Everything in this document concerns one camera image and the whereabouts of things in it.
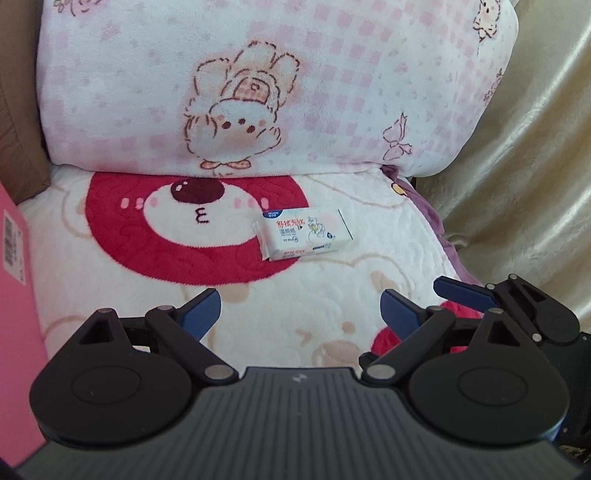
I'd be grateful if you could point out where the red bear print blanket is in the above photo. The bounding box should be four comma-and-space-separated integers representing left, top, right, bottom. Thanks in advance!
20, 167, 472, 369

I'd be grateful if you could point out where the pink checkered bunny pillow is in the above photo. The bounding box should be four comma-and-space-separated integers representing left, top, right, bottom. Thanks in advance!
37, 0, 519, 177

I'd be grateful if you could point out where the brown embroidered pillow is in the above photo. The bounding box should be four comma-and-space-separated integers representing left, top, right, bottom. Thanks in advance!
0, 0, 50, 204

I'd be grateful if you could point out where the pink cardboard box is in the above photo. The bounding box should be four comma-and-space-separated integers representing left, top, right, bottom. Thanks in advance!
0, 190, 47, 466

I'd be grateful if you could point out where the white wet tissue pack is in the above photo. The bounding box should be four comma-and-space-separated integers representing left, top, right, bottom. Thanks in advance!
252, 207, 353, 261

